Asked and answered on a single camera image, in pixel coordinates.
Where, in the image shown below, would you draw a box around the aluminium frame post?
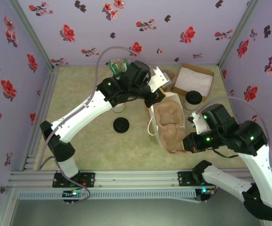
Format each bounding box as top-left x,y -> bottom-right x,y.
8,0 -> 56,71
217,0 -> 261,69

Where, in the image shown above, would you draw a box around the left black mount plate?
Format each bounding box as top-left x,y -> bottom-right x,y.
52,171 -> 96,188

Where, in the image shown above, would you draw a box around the white paper napkins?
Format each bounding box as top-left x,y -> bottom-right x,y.
174,66 -> 213,97

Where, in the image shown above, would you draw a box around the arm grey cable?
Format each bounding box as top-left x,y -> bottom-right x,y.
37,46 -> 159,205
193,96 -> 272,203

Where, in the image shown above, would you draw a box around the right circuit board with LED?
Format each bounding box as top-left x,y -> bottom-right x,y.
195,187 -> 215,203

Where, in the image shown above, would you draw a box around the left circuit board with LED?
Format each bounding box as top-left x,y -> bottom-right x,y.
63,189 -> 85,205

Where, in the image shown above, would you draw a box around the tan teddy bear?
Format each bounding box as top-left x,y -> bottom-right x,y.
155,101 -> 191,155

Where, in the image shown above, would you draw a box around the circuit board with led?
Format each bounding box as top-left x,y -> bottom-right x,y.
63,189 -> 85,205
195,187 -> 215,203

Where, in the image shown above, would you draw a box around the left arm grey cable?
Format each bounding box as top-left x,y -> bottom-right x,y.
37,46 -> 159,205

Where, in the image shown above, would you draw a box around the right black mount plate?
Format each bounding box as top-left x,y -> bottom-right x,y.
177,171 -> 221,188

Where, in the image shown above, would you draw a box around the white paper gift bag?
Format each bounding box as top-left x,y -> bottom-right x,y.
147,91 -> 187,153

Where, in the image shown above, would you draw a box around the black mount plate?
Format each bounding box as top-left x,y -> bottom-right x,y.
52,171 -> 96,188
177,171 -> 221,188

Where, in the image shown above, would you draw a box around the white paper coffee cup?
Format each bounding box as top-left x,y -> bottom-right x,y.
184,90 -> 203,114

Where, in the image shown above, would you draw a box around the white slotted cable duct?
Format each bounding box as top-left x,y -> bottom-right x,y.
16,189 -> 197,200

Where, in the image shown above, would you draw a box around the aluminium side rail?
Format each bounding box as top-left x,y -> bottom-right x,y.
20,67 -> 59,171

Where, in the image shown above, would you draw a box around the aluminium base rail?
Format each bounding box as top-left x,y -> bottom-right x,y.
7,168 -> 266,190

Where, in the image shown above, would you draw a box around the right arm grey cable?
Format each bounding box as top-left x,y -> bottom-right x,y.
193,96 -> 272,203

